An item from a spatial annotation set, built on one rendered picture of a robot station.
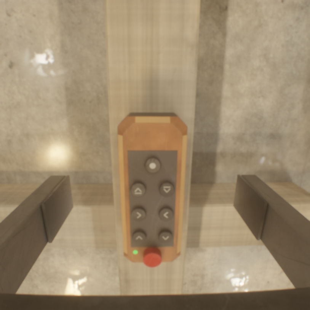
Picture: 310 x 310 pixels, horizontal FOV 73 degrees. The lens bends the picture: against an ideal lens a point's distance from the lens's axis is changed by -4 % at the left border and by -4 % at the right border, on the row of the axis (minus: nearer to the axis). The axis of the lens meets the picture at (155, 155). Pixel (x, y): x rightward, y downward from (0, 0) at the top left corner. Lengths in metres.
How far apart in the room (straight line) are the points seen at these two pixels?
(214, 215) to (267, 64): 0.32
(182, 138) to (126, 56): 0.11
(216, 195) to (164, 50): 0.31
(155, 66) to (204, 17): 0.25
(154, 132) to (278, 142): 0.38
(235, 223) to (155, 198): 0.26
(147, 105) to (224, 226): 0.30
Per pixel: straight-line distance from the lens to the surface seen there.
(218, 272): 0.69
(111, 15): 0.27
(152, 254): 0.27
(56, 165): 0.52
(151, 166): 0.22
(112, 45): 0.26
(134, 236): 0.26
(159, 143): 0.22
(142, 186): 0.23
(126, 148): 0.22
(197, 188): 0.48
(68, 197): 0.16
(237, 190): 0.17
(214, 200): 0.45
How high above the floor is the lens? 0.45
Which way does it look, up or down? 72 degrees down
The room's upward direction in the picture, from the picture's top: 175 degrees clockwise
